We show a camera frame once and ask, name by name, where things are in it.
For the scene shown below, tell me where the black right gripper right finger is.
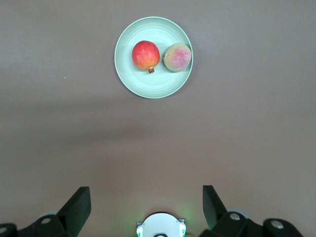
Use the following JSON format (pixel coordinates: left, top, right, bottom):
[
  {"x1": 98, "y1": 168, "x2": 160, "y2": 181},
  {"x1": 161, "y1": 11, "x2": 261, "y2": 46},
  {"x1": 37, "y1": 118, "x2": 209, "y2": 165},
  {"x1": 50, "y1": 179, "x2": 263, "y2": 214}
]
[{"x1": 198, "y1": 184, "x2": 302, "y2": 237}]

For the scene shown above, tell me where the pale green round plate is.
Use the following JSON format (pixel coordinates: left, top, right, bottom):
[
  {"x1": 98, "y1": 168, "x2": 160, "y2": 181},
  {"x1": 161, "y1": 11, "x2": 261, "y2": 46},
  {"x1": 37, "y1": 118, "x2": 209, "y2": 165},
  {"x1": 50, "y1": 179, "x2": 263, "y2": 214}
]
[{"x1": 114, "y1": 16, "x2": 194, "y2": 99}]

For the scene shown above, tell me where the red pomegranate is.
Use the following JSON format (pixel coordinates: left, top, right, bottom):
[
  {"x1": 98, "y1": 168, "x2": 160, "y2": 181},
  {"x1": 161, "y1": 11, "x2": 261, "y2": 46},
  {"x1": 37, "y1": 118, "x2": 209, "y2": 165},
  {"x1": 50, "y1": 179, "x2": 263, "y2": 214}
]
[{"x1": 131, "y1": 40, "x2": 160, "y2": 74}]

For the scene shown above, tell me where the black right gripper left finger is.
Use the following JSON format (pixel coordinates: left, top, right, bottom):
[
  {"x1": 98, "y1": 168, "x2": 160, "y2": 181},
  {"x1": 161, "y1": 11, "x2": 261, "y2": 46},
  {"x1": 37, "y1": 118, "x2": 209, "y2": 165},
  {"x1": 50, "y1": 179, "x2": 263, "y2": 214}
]
[{"x1": 0, "y1": 186, "x2": 92, "y2": 237}]

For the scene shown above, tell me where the brown table cover mat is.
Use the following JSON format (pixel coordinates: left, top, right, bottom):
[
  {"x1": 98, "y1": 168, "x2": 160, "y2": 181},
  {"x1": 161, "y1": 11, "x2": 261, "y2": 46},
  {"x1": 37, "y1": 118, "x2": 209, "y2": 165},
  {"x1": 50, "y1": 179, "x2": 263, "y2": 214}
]
[{"x1": 0, "y1": 0, "x2": 316, "y2": 237}]

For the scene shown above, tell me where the fuzzy yellow-pink peach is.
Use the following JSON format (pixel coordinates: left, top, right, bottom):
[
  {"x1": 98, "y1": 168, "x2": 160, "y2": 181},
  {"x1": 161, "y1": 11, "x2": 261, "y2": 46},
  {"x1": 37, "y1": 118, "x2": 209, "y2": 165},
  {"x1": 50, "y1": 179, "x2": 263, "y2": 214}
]
[{"x1": 162, "y1": 42, "x2": 192, "y2": 73}]

